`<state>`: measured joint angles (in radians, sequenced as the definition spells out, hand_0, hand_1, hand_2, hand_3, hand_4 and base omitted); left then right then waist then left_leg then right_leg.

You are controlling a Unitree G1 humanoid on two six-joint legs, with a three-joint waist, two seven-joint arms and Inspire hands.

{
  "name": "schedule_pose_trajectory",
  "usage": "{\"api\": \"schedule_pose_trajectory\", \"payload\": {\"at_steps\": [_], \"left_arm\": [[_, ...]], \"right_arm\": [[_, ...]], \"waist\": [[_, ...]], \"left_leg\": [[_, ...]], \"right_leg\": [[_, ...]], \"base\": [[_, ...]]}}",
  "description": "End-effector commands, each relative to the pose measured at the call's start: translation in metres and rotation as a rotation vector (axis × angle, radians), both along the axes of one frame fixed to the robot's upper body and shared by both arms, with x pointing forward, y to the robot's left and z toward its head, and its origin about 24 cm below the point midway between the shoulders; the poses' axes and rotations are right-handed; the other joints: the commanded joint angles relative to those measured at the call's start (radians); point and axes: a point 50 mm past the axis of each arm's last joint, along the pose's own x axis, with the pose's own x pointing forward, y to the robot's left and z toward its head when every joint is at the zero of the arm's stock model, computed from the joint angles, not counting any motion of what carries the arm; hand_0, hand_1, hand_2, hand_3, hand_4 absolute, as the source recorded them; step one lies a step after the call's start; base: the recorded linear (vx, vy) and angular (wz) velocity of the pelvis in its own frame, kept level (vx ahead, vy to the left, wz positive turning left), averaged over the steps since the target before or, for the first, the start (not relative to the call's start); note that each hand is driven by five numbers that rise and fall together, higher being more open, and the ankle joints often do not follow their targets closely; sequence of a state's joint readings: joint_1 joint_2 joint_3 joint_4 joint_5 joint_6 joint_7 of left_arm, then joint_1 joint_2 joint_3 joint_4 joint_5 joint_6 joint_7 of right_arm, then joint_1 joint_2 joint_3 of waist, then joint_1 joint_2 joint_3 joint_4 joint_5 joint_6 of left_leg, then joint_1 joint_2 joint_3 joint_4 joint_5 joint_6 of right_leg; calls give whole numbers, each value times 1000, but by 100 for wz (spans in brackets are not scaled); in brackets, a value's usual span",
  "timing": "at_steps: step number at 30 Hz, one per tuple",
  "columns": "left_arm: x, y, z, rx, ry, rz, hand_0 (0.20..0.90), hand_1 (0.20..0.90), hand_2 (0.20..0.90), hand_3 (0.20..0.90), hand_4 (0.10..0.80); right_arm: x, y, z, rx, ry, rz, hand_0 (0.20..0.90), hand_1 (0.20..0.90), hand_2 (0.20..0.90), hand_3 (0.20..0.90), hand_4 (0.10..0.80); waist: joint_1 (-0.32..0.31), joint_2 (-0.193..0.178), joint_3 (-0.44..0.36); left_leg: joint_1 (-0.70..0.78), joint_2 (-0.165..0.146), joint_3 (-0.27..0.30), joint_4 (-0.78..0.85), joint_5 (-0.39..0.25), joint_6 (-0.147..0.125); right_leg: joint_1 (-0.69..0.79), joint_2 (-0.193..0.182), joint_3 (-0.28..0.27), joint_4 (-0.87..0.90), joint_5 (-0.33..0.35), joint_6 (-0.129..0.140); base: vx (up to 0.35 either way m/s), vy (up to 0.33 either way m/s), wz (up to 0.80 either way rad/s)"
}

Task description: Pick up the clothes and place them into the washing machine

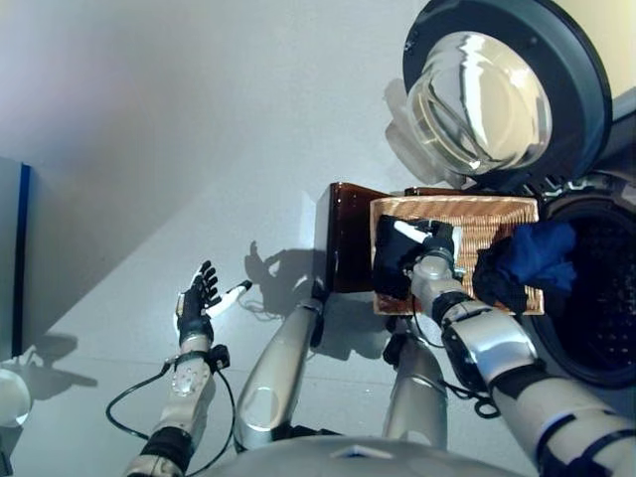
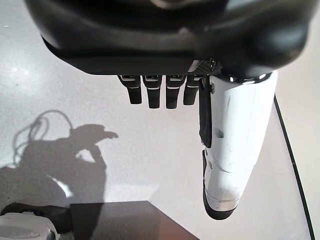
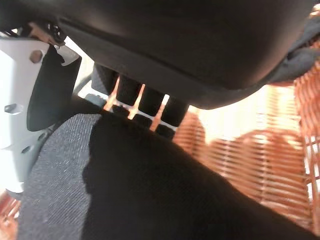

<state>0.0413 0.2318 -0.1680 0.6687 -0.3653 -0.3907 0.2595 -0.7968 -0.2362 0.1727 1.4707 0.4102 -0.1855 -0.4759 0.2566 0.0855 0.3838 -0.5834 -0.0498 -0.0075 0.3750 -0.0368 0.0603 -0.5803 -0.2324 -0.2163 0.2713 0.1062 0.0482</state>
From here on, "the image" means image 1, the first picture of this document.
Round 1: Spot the right silver robot leg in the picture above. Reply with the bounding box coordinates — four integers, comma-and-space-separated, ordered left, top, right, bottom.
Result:
382, 317, 449, 449

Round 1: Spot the glossy brown stool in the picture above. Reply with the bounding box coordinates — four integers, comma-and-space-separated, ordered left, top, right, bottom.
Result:
316, 182, 479, 295

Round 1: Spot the clear plastic bag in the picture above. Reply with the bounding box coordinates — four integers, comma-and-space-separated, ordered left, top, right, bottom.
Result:
233, 282, 327, 451

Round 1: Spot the dark grey washing machine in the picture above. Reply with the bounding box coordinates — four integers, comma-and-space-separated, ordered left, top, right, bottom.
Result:
526, 88, 636, 392

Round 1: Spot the clear round glass object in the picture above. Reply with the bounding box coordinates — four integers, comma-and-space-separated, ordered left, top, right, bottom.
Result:
0, 370, 32, 429

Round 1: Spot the grey panel with dark edge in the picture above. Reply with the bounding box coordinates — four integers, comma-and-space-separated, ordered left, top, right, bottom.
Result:
0, 156, 33, 360

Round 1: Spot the rectangular wicker laundry basket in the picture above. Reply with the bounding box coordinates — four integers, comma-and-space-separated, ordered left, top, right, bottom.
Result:
370, 194, 548, 317

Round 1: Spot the white crumpled plastic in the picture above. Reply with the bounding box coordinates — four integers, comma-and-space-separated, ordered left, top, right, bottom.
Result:
0, 346, 42, 370

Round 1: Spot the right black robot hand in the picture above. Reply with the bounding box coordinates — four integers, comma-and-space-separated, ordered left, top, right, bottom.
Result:
392, 218, 464, 262

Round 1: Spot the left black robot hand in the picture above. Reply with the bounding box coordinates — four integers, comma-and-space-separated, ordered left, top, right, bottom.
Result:
174, 260, 253, 345

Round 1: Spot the blue cloth garment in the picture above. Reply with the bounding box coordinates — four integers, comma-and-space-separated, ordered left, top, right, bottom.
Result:
496, 222, 579, 300

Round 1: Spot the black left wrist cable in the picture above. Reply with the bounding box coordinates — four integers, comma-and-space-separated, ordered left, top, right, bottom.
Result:
105, 357, 238, 476

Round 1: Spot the round glass washer door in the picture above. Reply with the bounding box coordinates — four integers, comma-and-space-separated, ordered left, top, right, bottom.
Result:
385, 0, 614, 193

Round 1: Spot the silver robot torso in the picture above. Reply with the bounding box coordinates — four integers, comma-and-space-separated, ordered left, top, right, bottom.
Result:
198, 435, 509, 477

